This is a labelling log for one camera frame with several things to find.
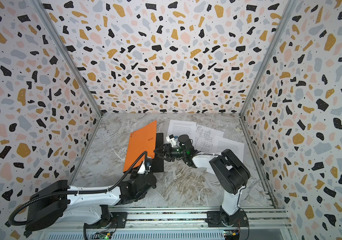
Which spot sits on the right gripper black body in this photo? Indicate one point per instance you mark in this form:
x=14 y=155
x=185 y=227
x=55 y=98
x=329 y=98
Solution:
x=166 y=151

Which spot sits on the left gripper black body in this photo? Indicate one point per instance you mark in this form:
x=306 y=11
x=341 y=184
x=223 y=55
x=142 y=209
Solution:
x=134 y=176

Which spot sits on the orange black file folder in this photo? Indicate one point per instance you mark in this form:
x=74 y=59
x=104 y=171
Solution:
x=145 y=139

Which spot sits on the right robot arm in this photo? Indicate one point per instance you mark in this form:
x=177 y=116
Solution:
x=230 y=171

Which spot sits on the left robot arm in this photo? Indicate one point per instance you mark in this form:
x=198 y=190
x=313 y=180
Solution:
x=62 y=203

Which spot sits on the technical drawing sheet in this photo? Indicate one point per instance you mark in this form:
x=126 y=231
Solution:
x=204 y=138

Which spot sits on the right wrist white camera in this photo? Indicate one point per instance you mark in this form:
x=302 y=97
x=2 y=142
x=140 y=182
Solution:
x=172 y=140

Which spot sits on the wrist white camera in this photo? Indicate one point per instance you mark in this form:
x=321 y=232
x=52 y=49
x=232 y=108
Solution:
x=172 y=140
x=145 y=168

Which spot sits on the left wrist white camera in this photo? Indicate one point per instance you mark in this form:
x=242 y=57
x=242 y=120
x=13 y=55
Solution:
x=145 y=168

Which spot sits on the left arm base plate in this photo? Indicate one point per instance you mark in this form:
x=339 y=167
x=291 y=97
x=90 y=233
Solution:
x=116 y=220

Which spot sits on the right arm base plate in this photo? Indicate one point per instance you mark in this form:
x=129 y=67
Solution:
x=217 y=219

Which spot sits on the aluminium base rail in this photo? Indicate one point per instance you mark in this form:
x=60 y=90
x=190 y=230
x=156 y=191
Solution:
x=180 y=223

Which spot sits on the aluminium corner post right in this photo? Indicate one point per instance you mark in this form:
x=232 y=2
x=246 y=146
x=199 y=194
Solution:
x=272 y=47

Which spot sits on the aluminium corner post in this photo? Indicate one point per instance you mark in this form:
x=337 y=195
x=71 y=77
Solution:
x=43 y=15
x=272 y=47

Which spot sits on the aluminium corner post left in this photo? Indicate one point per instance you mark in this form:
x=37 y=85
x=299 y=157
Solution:
x=43 y=15

